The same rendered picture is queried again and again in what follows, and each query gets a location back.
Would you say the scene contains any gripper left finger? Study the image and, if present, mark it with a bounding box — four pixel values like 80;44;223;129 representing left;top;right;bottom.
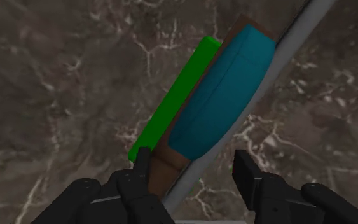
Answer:
30;146;176;224

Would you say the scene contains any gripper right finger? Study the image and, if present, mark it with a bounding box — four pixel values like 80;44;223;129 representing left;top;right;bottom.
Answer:
231;149;358;224

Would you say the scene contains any brown chair with teal cushion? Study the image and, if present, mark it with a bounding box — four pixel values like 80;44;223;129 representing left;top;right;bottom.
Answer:
148;13;277;199

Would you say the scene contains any green flat block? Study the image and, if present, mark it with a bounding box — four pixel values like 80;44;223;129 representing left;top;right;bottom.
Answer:
127;35;222;163

